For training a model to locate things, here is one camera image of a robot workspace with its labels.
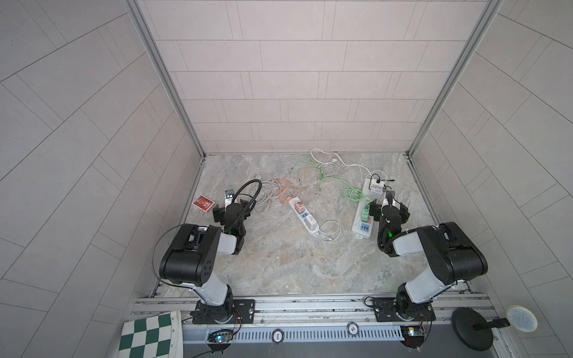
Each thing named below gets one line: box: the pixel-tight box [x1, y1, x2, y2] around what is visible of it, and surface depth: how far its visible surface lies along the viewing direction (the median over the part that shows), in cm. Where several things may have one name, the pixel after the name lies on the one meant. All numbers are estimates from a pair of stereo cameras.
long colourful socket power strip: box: [352, 177, 386, 238], surface depth 94 cm
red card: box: [191, 193, 215, 213], surface depth 98 cm
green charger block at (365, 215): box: [361, 207, 370, 224], surface depth 88 cm
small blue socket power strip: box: [288, 196, 320, 234], surface depth 93 cm
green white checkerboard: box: [117, 310, 184, 358], surface depth 67 cm
